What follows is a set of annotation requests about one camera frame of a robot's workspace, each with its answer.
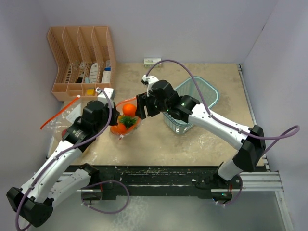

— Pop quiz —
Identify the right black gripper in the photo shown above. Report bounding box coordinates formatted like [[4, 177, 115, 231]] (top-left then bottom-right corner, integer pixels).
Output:
[[135, 91, 169, 120]]

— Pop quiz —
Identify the orange peeled fruit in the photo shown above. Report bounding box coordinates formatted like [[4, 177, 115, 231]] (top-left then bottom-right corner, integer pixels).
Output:
[[118, 115, 137, 129]]

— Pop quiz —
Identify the clear orange-zip bag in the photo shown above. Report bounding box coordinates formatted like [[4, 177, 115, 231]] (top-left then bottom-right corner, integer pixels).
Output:
[[40, 95, 82, 141]]

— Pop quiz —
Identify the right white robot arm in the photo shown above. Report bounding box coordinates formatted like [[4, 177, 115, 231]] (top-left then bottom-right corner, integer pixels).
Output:
[[135, 76, 266, 188]]

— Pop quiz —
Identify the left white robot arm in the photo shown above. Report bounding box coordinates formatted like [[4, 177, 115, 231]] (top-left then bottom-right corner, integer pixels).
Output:
[[6, 101, 119, 231]]

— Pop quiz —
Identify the yellow sponge block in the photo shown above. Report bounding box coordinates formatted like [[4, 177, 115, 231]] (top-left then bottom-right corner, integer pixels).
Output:
[[86, 89, 96, 96]]

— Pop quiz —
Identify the small green white box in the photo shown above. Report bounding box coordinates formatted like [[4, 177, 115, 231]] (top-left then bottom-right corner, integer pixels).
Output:
[[143, 58, 161, 69]]

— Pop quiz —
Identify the white blue bottle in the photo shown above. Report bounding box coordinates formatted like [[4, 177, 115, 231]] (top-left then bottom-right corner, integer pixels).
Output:
[[101, 60, 111, 83]]

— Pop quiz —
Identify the white pack in organizer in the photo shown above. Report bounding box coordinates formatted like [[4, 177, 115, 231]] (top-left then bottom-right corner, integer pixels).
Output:
[[89, 63, 99, 83]]

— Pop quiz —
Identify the blue plastic basket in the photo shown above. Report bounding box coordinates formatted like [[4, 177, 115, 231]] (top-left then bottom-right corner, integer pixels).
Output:
[[161, 76, 220, 135]]

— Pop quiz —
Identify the orange file organizer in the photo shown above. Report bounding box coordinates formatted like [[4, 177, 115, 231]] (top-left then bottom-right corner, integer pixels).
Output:
[[47, 26, 117, 102]]

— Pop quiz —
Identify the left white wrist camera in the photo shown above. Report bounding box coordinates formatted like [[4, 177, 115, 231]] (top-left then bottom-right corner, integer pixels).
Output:
[[96, 87, 115, 103]]

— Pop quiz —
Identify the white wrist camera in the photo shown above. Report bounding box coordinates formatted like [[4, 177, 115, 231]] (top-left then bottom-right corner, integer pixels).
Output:
[[141, 75, 159, 95], [96, 87, 115, 103]]

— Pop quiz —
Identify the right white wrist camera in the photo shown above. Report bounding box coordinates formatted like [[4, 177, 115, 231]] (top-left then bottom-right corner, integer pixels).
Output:
[[141, 75, 159, 95]]

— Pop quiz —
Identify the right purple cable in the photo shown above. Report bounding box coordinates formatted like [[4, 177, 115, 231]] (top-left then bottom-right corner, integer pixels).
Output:
[[145, 59, 300, 207]]

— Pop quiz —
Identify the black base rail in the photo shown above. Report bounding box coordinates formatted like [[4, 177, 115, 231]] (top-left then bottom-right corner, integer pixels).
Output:
[[62, 165, 244, 200]]

